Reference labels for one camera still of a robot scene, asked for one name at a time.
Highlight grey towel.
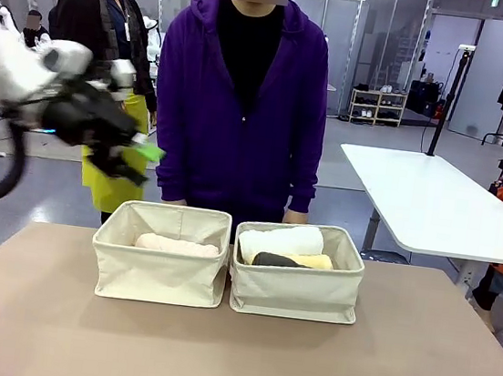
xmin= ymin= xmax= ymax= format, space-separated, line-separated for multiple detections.
xmin=251 ymin=249 xmax=302 ymax=272

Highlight beige fabric basket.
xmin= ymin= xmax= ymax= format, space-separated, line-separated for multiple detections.
xmin=85 ymin=195 xmax=236 ymax=312
xmin=226 ymin=214 xmax=370 ymax=327

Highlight yellow apron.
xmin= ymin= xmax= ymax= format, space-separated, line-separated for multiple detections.
xmin=74 ymin=85 xmax=158 ymax=218

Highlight wooden shoe rack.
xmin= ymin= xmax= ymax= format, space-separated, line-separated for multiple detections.
xmin=347 ymin=86 xmax=409 ymax=129

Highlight person left hand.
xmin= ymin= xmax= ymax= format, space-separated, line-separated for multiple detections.
xmin=282 ymin=208 xmax=310 ymax=227

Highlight black suitcases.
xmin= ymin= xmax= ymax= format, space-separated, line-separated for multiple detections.
xmin=406 ymin=78 xmax=445 ymax=117

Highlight seated person in background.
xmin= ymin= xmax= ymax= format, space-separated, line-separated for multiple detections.
xmin=19 ymin=8 xmax=54 ymax=52

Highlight person right forearm purple sleeve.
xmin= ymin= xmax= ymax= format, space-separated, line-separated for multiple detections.
xmin=142 ymin=107 xmax=200 ymax=205

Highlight bystander in dark clothes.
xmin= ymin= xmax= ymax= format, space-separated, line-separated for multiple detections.
xmin=22 ymin=0 xmax=170 ymax=230

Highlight black coat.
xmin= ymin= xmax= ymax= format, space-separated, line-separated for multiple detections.
xmin=46 ymin=0 xmax=119 ymax=89

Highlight person in purple hoodie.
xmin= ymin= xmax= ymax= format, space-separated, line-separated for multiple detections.
xmin=139 ymin=0 xmax=343 ymax=251

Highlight white side table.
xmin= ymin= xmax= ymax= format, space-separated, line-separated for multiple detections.
xmin=325 ymin=142 xmax=503 ymax=293

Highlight white towel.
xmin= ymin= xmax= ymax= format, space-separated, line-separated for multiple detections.
xmin=236 ymin=217 xmax=326 ymax=267

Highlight black camera stand pole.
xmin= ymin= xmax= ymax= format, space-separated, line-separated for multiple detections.
xmin=426 ymin=42 xmax=477 ymax=160

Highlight person left forearm purple sleeve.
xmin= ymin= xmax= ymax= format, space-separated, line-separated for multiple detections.
xmin=282 ymin=124 xmax=327 ymax=216

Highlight cream towel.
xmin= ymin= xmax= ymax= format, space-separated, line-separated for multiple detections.
xmin=133 ymin=230 xmax=222 ymax=259

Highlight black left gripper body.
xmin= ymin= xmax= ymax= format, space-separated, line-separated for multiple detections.
xmin=38 ymin=77 xmax=143 ymax=157

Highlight yellow towel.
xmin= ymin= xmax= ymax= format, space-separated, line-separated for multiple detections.
xmin=241 ymin=244 xmax=336 ymax=276

